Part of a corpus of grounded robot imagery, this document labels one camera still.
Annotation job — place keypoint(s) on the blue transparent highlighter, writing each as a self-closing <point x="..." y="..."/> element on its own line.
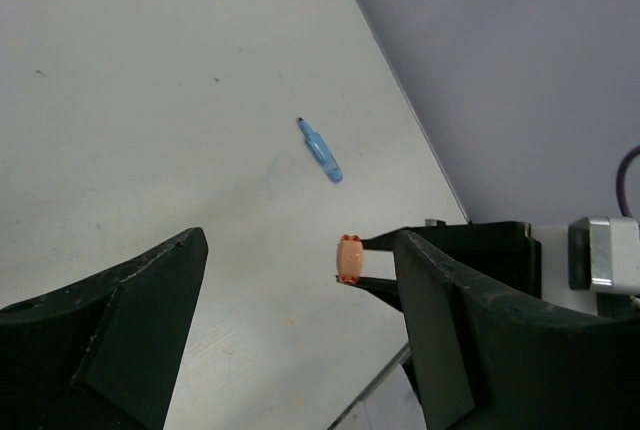
<point x="320" y="151"/>

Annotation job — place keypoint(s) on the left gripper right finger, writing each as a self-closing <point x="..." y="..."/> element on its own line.
<point x="488" y="356"/>

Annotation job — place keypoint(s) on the orange transparent highlighter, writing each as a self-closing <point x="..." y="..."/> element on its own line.
<point x="349" y="259"/>

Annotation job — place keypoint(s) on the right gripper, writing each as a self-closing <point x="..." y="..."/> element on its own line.
<point x="504" y="251"/>

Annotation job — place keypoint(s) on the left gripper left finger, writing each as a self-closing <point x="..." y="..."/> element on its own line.
<point x="105" y="351"/>

